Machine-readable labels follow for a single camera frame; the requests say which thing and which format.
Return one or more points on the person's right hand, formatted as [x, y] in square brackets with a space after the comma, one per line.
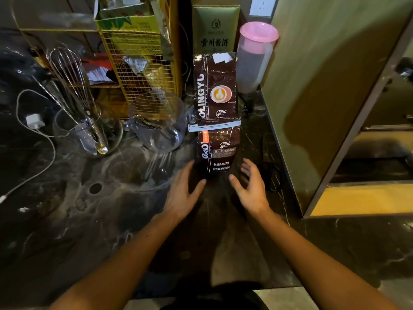
[253, 196]

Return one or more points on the person's left hand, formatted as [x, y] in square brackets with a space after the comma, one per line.
[179, 196]

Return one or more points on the person's right thumb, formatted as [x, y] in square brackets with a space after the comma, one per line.
[237, 184]

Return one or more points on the person's left thumb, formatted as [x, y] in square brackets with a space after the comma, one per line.
[197, 187]

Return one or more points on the person's right forearm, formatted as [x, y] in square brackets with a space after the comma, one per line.
[316, 267]

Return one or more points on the person's left forearm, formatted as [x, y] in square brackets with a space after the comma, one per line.
[116, 271]

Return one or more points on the white bag clip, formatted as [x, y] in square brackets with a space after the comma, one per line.
[213, 126]

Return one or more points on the clear glass measuring pitcher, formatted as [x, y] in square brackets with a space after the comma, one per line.
[159, 125]

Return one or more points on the brown coffee bag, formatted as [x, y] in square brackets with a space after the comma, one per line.
[215, 103]

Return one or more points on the round glass bowl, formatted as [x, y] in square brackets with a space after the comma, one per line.
[111, 133]

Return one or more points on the person's black clothing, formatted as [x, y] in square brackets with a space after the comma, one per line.
[219, 298]

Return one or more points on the green cabinet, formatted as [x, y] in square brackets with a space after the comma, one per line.
[322, 93]

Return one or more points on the clear jug with pink lid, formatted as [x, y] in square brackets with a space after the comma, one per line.
[253, 58]

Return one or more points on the dark green gift box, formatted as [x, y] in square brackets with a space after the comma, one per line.
[215, 28]

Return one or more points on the red packet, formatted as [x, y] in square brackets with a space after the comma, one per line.
[96, 66]

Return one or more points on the clear plastic wrapper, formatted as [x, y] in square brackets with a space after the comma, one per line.
[163, 28]

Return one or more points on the metal whisk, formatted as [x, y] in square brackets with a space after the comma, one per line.
[72, 80]

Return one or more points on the white charger plug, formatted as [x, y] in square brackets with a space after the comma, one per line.
[34, 121]

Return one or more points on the green and yellow carton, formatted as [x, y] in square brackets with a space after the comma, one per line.
[129, 19]

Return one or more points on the black plastic bag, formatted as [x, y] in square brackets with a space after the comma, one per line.
[17, 67]

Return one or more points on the white wall socket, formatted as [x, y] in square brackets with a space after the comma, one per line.
[263, 5]

